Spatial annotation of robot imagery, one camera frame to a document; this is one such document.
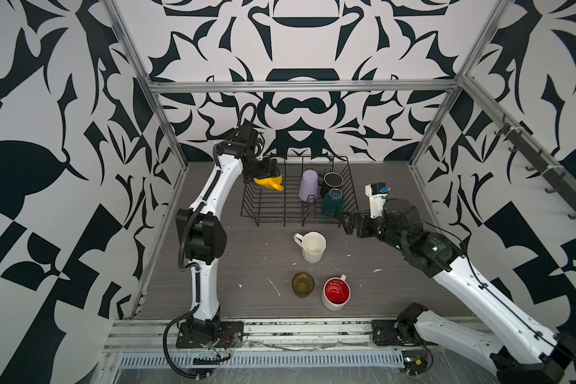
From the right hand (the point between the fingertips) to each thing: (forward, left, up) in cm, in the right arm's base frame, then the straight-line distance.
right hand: (349, 210), depth 72 cm
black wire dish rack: (+19, +27, -24) cm, 41 cm away
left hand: (+21, +26, -5) cm, 34 cm away
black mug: (+25, +1, -15) cm, 29 cm away
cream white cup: (-1, +10, -21) cm, 23 cm away
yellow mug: (+14, +23, -3) cm, 27 cm away
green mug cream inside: (+14, +1, -16) cm, 21 cm away
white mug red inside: (-16, +3, -25) cm, 30 cm away
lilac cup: (+22, +10, -15) cm, 28 cm away
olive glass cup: (-13, +13, -25) cm, 32 cm away
